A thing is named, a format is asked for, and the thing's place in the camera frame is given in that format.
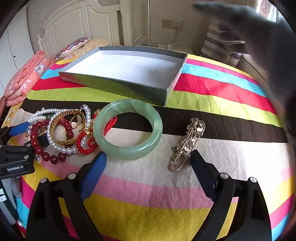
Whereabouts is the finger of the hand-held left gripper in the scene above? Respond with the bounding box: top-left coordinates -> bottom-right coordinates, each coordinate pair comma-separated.
24,134 -> 50,151
0,121 -> 31,145

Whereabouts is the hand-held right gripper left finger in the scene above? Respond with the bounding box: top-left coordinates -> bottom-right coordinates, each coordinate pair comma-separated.
26,151 -> 107,241

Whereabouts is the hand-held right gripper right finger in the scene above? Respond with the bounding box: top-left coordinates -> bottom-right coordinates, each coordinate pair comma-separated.
189,149 -> 272,241

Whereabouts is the gold bangle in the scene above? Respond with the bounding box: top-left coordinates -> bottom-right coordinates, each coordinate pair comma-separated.
49,110 -> 86,146

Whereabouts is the dark red bead bracelet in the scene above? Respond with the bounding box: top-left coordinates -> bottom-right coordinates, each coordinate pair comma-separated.
30,118 -> 74,163

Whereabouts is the white pearl bracelet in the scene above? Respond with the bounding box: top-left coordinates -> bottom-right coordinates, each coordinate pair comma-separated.
46,109 -> 93,155

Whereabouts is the red cord bracelet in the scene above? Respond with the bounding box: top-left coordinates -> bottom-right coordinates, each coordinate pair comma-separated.
76,113 -> 118,155

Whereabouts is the green jade bangle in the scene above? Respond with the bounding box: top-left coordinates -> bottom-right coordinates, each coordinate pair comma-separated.
93,99 -> 163,161

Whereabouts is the metal safety pin brooch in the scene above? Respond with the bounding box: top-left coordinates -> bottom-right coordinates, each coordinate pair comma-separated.
170,117 -> 206,172

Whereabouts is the gold ring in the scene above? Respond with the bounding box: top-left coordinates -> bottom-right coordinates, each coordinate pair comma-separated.
70,114 -> 83,129

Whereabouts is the grey-green cardboard box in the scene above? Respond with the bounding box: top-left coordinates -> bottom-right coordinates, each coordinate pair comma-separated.
58,46 -> 188,107

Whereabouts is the dark red cloth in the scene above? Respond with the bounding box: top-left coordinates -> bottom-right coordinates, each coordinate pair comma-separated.
0,95 -> 8,116

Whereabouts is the colourful striped tablecloth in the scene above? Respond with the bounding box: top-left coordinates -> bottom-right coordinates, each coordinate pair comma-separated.
5,52 -> 292,241

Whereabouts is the pink folded quilt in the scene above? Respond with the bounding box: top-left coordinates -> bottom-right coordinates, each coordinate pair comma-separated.
4,49 -> 55,107

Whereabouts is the white wardrobe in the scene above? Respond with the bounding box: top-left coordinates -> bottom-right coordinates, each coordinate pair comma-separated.
0,5 -> 36,94

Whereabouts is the embroidered flower pillow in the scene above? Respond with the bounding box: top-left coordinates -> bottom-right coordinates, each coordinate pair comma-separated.
55,37 -> 90,60

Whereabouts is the yellow floral quilt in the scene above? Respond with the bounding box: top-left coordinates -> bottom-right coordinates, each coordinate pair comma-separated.
69,38 -> 110,58

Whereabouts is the white bed headboard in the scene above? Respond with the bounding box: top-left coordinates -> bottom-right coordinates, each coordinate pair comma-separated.
37,0 -> 122,57

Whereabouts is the white nightstand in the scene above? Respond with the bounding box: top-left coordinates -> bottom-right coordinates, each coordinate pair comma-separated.
166,44 -> 194,55

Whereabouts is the striped printed curtain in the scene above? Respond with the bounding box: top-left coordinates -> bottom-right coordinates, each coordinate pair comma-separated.
200,19 -> 246,68

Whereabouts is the white lamp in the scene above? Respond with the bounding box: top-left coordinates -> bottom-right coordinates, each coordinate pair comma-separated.
147,0 -> 162,47

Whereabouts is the white cable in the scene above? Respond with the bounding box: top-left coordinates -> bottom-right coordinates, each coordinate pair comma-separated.
134,28 -> 178,48

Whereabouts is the wall socket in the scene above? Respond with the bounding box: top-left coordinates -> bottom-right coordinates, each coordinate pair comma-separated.
162,19 -> 184,30

